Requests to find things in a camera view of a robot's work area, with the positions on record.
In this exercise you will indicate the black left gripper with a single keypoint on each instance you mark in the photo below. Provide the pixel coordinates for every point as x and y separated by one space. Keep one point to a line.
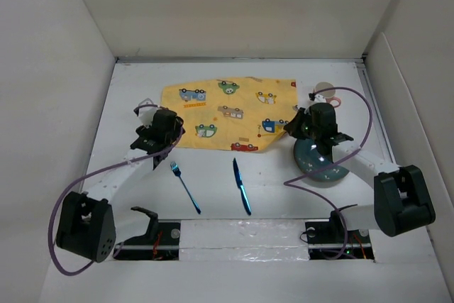
176 133

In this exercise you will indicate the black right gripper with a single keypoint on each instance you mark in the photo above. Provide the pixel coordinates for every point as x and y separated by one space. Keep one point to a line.
292 126

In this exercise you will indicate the yellow vehicle print cloth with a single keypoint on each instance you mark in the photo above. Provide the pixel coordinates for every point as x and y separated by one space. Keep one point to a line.
244 114

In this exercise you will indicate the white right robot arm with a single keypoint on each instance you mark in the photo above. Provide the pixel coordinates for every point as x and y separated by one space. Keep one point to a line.
401 200

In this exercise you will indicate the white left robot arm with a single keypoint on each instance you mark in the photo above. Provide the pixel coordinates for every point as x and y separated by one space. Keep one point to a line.
86 226

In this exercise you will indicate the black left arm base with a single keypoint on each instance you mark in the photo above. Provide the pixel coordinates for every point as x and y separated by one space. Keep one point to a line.
159 242

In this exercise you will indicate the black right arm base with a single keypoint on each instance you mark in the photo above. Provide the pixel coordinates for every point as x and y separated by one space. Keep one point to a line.
325 239

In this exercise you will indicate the pink ceramic mug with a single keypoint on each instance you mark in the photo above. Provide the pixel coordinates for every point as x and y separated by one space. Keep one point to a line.
328 91

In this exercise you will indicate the dark teal ceramic plate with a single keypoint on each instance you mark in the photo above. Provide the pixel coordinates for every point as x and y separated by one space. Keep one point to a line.
309 160

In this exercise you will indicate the blue metal fork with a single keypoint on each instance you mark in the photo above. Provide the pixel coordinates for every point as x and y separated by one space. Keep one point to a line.
177 172

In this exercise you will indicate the blue metal knife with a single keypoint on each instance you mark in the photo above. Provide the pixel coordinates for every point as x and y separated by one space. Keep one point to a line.
240 185

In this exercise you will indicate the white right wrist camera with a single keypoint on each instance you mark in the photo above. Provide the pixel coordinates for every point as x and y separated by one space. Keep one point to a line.
316 98

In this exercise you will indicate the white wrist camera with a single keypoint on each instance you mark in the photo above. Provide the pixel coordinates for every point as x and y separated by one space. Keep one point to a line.
145 111
316 98

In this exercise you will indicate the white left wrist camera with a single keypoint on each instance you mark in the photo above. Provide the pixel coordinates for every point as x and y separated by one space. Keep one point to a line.
145 111

